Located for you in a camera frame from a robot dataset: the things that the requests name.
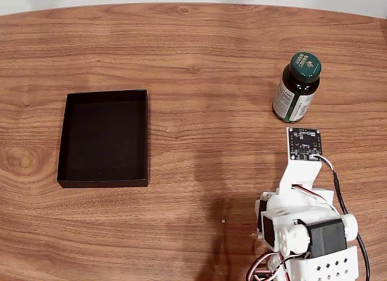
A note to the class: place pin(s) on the black camera board white mount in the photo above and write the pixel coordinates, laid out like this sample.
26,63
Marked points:
303,143

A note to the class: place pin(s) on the green-capped dark pill bottle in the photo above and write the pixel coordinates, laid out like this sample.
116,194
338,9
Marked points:
294,90

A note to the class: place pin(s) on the black shallow open box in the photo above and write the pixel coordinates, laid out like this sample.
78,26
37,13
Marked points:
102,139

